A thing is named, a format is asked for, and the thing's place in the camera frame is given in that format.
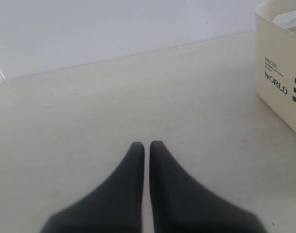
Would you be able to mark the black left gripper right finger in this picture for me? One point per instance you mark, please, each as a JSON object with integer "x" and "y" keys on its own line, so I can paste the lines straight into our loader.
{"x": 182, "y": 205}

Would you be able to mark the cream plastic bin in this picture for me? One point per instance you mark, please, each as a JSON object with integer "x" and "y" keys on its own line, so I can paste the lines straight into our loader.
{"x": 276, "y": 60}

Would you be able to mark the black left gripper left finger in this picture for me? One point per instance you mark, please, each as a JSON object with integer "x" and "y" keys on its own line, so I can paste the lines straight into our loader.
{"x": 115, "y": 206}

